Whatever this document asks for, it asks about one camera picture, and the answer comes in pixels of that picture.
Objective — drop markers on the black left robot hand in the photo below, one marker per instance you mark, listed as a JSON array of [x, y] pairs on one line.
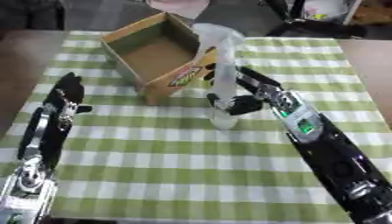
[[67, 87]]

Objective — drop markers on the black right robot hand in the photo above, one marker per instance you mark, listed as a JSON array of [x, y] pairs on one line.
[[248, 104]]

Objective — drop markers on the translucent white plastic bottle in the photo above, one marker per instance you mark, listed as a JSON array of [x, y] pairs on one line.
[[225, 78]]

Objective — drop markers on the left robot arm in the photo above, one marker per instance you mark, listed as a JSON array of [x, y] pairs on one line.
[[28, 189]]

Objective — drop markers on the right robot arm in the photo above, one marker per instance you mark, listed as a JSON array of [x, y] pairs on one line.
[[331, 151]]

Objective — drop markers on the tan cardboard box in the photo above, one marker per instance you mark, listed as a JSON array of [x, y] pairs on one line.
[[155, 58]]

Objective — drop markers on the black chair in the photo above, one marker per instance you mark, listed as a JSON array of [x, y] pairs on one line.
[[311, 27]]

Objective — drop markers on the person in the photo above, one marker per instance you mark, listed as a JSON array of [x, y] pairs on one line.
[[178, 7]]

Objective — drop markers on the white bag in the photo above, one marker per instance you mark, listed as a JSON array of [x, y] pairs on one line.
[[326, 8]]

